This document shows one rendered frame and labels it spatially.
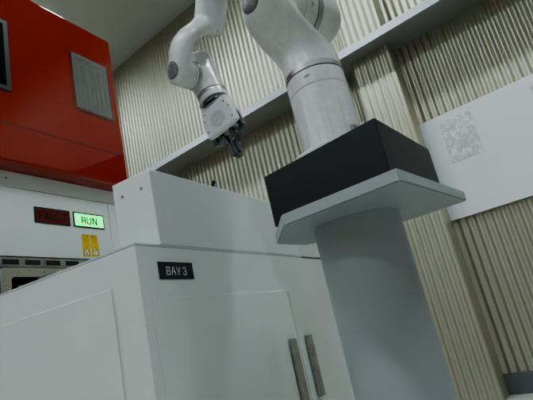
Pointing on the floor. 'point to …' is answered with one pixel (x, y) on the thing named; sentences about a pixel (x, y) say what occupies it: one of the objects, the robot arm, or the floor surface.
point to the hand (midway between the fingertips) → (235, 149)
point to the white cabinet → (174, 330)
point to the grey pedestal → (378, 282)
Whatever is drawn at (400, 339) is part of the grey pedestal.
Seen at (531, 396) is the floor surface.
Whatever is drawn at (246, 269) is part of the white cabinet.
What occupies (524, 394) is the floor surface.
